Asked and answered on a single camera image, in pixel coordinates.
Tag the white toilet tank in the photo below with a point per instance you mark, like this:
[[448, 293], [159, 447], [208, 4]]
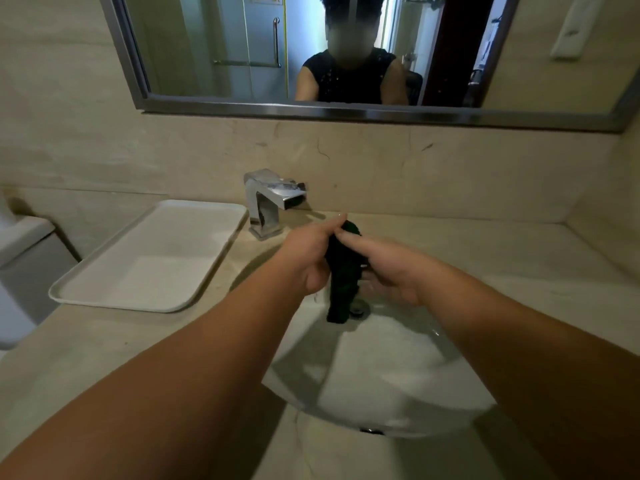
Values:
[[22, 274]]

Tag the person's left hand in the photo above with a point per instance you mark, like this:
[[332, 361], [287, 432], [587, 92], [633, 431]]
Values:
[[302, 254]]

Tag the white rectangular tray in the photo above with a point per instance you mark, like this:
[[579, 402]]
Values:
[[150, 257]]

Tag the person's right forearm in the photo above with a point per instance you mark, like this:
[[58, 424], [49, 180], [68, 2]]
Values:
[[540, 364]]

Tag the chrome faucet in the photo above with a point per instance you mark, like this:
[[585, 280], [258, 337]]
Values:
[[270, 199]]

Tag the person's right hand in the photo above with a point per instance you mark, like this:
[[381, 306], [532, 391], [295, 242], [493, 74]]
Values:
[[395, 269]]

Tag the silver framed wall mirror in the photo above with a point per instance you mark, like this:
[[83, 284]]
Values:
[[370, 54]]

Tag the person's left forearm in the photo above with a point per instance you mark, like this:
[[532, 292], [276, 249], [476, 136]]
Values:
[[165, 374]]

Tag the chrome sink drain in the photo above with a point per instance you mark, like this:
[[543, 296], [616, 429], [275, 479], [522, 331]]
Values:
[[359, 308]]

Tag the dark green cloth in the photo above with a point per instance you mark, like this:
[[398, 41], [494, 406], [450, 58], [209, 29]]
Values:
[[342, 274]]

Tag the person's left thumb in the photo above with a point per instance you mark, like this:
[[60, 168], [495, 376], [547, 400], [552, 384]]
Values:
[[320, 278]]

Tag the white round sink basin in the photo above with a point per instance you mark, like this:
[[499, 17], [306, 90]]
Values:
[[380, 369]]

